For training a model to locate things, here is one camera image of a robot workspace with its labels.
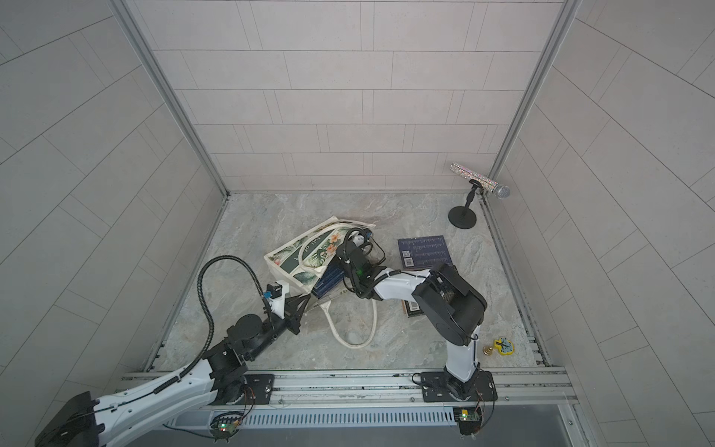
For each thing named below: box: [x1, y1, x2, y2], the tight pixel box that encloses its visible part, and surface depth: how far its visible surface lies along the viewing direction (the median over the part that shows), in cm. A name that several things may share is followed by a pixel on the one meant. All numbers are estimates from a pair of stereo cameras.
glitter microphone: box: [449, 162, 512, 199], surface depth 92 cm
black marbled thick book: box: [401, 298, 424, 317], surface depth 84 cm
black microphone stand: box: [447, 178, 484, 230], surface depth 110 cm
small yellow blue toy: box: [493, 337, 515, 356], surface depth 79 cm
